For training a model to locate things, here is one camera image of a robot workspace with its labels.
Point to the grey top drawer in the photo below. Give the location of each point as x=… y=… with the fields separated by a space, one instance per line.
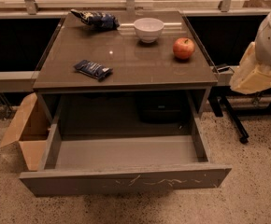
x=100 y=145

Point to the blue snack packet front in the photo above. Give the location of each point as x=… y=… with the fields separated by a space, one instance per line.
x=92 y=69

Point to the black power adapter with cable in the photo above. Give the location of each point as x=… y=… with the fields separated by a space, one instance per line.
x=223 y=68

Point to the white bowl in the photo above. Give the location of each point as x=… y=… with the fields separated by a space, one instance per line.
x=148 y=30

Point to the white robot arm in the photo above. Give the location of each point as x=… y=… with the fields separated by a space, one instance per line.
x=263 y=41

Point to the black stand leg with wheel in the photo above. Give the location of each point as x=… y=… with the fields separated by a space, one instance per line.
x=219 y=97

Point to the blue chip bag rear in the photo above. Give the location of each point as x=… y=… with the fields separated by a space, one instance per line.
x=98 y=20

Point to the cream gripper fingers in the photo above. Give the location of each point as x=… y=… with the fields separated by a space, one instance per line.
x=251 y=76

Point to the open cardboard box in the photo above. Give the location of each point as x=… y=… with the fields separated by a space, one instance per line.
x=29 y=129

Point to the red apple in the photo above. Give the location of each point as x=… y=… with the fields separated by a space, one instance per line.
x=183 y=48

